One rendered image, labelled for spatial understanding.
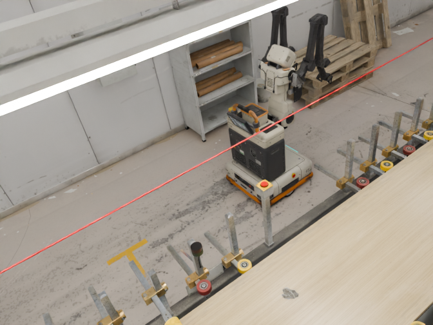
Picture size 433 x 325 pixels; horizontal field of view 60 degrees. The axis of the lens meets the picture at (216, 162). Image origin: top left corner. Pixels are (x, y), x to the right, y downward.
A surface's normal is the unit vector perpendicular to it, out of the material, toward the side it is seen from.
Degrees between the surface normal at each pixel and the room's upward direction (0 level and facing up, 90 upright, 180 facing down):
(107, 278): 0
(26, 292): 0
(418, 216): 0
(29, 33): 90
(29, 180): 90
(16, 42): 90
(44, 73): 61
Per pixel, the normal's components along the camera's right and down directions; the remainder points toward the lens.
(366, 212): -0.14, -0.78
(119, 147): 0.57, 0.44
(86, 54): 0.43, 0.00
